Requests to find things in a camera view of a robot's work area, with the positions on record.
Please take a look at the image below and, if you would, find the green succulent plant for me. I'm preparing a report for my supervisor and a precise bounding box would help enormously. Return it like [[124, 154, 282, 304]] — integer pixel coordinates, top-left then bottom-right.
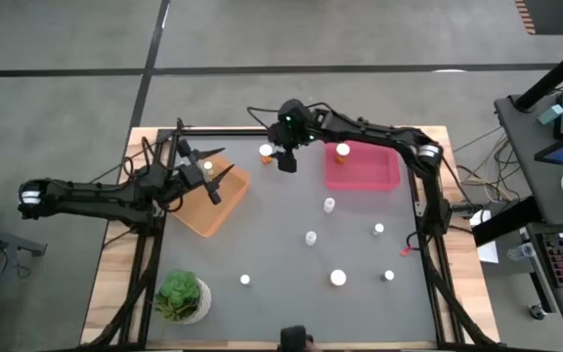
[[153, 270, 202, 323]]

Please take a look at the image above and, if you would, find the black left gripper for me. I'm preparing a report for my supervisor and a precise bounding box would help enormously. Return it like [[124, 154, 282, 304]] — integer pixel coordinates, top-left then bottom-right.
[[176, 140, 236, 205]]

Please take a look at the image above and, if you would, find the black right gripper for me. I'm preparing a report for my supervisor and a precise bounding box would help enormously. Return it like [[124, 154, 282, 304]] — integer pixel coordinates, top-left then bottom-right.
[[267, 99, 315, 174]]

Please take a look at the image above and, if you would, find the black metal table frame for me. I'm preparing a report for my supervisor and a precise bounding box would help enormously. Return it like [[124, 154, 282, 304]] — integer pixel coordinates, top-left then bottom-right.
[[80, 116, 512, 352]]

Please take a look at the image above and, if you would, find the white plant pot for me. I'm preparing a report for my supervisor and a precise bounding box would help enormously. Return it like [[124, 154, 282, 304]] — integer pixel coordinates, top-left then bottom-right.
[[156, 277, 213, 326]]

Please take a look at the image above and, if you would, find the bundle of floor cables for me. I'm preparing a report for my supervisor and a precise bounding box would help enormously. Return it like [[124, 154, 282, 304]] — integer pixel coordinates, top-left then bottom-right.
[[452, 124, 522, 197]]

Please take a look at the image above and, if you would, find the dark floor mat striped border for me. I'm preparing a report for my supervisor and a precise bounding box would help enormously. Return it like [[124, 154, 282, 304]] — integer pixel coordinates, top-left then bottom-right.
[[513, 0, 563, 36]]

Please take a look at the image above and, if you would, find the dark grey side desk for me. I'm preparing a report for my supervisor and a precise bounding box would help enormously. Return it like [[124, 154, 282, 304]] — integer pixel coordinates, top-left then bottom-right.
[[494, 92, 563, 226]]

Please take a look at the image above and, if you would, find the grey table mat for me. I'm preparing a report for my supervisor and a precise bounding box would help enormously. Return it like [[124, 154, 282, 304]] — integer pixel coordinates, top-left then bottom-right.
[[147, 134, 438, 343]]

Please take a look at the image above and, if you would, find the orange translucent plastic bin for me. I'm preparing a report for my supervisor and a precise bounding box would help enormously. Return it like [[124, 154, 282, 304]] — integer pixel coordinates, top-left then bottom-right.
[[169, 152, 252, 240]]

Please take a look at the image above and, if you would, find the white paper sheet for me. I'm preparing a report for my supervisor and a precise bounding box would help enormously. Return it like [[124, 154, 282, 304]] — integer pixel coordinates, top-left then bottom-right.
[[476, 240, 500, 264]]

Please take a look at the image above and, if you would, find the black desk crossbar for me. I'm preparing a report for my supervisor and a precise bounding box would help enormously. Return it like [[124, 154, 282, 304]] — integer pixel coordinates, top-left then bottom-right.
[[471, 195, 542, 248]]

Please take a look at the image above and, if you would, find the black metal pole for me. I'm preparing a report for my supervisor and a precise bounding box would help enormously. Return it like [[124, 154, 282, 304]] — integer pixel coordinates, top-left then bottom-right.
[[513, 33, 563, 111]]

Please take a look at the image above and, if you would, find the clear plastic tube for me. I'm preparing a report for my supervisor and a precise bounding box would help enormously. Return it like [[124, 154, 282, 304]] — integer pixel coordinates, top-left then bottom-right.
[[506, 242, 537, 261]]

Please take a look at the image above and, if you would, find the person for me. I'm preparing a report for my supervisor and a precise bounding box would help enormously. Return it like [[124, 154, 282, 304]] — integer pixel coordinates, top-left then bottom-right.
[[279, 325, 316, 352]]

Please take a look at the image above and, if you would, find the grey metal desk leg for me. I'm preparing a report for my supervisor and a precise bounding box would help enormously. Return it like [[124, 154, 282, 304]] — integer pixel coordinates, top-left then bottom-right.
[[519, 229, 559, 314]]

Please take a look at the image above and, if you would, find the pink translucent plastic bin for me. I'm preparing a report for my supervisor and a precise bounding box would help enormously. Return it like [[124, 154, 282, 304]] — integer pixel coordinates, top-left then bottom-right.
[[324, 139, 402, 192]]

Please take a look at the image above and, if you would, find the small teal box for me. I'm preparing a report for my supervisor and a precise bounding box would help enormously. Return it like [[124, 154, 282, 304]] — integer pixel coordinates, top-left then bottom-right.
[[538, 104, 563, 126]]

